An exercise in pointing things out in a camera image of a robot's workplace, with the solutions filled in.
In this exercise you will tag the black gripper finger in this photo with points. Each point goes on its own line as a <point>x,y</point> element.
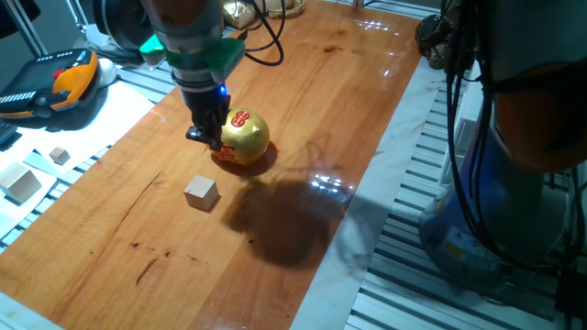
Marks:
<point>195,134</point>
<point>214,141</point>

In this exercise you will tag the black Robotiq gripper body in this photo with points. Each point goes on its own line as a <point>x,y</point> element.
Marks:
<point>204,105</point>

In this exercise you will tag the pale wooden cube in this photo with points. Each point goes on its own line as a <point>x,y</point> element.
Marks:
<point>200,192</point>

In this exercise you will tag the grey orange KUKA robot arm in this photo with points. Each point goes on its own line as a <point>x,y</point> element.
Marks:
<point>527,114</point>

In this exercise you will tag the forearm in black sleeve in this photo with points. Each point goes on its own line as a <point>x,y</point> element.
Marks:
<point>16,14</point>

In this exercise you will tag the white rounded plastic object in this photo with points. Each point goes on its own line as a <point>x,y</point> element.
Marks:
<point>107,71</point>

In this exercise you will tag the golden piggy bank red print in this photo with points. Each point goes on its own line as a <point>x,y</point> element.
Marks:
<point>247,137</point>

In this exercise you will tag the gold foil bag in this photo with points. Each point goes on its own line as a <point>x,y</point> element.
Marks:
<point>238,14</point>

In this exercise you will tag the black round spool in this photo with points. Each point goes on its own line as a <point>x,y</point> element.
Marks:
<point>119,18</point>

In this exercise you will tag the orange wood grain board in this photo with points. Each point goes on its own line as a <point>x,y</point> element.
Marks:
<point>137,252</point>

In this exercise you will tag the tiny wooden cube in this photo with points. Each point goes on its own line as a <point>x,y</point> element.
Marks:
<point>59,156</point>

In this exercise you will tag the black orange teach pendant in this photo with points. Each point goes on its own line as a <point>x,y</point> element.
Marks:
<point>46,78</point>

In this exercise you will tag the large pale wooden block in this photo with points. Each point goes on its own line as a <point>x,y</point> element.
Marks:
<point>18,182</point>

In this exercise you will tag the slanted aluminium pole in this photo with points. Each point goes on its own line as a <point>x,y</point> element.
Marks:
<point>25,27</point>

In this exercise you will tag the white marble pattern sheet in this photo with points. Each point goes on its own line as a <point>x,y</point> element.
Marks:
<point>357,275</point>

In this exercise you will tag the aluminium frame pole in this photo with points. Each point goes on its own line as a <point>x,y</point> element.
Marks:
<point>79,13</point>

